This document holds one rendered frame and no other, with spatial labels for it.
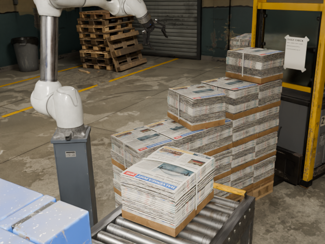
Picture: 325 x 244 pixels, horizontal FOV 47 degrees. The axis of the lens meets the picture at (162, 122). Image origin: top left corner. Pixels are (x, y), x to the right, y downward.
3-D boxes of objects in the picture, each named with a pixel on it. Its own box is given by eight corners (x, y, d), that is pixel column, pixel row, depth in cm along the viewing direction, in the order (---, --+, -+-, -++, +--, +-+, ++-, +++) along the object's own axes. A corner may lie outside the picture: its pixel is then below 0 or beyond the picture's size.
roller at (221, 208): (156, 191, 205) (155, 183, 204) (238, 216, 182) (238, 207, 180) (151, 195, 201) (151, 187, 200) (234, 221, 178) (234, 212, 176)
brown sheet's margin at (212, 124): (167, 116, 297) (167, 111, 296) (198, 110, 309) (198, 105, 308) (191, 131, 265) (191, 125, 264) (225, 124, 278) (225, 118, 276)
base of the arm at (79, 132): (51, 142, 210) (50, 132, 208) (58, 128, 230) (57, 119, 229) (84, 140, 211) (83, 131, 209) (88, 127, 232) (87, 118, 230)
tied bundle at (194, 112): (166, 117, 298) (166, 88, 290) (198, 111, 310) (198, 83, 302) (191, 132, 266) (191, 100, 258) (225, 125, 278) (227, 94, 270)
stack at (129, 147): (115, 233, 293) (108, 134, 265) (221, 185, 360) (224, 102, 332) (144, 259, 264) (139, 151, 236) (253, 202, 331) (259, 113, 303)
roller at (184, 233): (127, 215, 185) (127, 206, 183) (216, 246, 161) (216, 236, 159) (121, 220, 181) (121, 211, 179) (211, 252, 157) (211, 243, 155)
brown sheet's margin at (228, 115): (199, 108, 314) (199, 103, 313) (223, 101, 331) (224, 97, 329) (233, 120, 286) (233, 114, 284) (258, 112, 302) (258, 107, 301)
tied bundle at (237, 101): (199, 109, 315) (199, 82, 307) (223, 102, 331) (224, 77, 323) (233, 121, 286) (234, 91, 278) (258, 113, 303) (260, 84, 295)
